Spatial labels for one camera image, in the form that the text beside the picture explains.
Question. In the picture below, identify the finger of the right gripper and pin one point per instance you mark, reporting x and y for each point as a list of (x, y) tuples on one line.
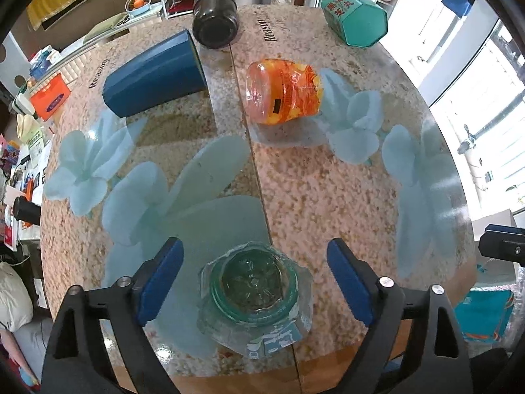
[(504, 243)]

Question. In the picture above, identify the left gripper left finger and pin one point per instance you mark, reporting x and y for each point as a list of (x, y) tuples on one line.
[(133, 301)]

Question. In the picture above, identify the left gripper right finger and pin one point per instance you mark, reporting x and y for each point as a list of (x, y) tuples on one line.
[(378, 303)]

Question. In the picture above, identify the green tea plastic bottle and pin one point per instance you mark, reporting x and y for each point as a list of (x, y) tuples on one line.
[(255, 301)]

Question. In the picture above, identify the dark blue cup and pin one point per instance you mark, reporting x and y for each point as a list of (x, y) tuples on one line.
[(166, 71)]

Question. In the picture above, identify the black bottle on side table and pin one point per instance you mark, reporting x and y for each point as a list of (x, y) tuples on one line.
[(26, 211)]

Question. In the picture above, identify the orange tissue box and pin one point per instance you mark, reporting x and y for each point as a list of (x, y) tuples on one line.
[(48, 99)]

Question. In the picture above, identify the white tv cabinet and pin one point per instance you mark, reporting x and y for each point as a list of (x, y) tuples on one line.
[(74, 58)]

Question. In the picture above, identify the orange plastic jar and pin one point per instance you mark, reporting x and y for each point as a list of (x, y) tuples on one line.
[(278, 91)]

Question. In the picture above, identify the teal hexagonal tin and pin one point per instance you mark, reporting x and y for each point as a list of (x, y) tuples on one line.
[(360, 23)]

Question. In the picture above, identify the green cushion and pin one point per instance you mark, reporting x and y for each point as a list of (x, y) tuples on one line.
[(106, 26)]

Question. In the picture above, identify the black cylindrical thermos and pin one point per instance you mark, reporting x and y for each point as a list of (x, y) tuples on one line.
[(215, 22)]

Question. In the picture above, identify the bowl of oranges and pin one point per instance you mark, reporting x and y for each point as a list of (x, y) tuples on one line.
[(137, 7)]

